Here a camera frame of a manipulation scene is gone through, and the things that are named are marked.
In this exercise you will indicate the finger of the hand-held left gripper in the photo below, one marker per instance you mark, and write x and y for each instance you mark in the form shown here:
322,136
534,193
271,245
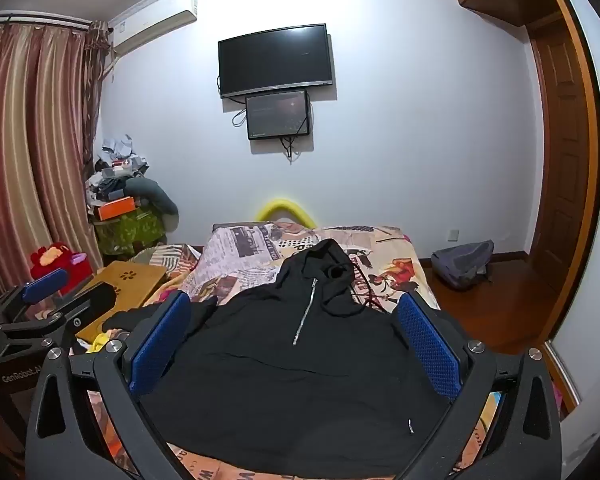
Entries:
97,300
45,282

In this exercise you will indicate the white air conditioner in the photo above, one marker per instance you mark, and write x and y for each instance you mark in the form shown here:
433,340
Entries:
150,25

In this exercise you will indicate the black zip hoodie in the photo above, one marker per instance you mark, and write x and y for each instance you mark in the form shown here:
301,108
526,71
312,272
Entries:
280,385

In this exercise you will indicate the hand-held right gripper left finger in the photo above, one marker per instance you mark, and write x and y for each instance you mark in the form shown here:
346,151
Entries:
157,345

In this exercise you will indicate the orange box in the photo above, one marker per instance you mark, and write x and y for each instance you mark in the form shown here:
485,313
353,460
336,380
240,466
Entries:
115,207

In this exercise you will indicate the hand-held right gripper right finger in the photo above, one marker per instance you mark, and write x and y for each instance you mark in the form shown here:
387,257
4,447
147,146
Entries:
427,345

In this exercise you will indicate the yellow cloth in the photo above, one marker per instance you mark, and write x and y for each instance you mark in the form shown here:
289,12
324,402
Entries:
100,342

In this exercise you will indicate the curtain rod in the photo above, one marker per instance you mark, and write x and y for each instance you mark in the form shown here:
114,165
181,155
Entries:
40,19

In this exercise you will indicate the pile of clutter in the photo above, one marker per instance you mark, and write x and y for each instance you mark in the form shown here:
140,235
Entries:
112,165

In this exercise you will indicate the printed blanket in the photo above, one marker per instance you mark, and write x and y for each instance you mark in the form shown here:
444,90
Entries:
240,260

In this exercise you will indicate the grey backpack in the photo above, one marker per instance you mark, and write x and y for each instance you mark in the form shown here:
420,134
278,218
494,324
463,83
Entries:
462,262

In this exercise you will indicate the wooden door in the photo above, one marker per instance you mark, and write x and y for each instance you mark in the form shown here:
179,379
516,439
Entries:
562,160

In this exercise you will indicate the striped curtain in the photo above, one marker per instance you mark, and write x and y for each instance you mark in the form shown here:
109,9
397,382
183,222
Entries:
30,135

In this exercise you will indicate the small black wall monitor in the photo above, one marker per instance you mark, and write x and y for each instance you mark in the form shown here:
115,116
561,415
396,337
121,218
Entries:
277,115

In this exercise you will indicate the grey pillow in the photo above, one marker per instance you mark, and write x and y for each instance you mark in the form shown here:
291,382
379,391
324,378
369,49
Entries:
152,192

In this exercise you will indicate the large black wall television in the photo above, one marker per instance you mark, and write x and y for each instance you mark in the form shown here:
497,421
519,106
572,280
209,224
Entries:
275,60

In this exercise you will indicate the wooden lap desk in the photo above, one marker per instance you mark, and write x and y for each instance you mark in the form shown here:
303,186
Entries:
130,280

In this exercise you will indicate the yellow foam tube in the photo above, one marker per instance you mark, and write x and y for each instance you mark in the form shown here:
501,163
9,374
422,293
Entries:
285,206

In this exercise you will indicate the red plush toy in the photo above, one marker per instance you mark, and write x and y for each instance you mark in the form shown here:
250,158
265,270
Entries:
55,259

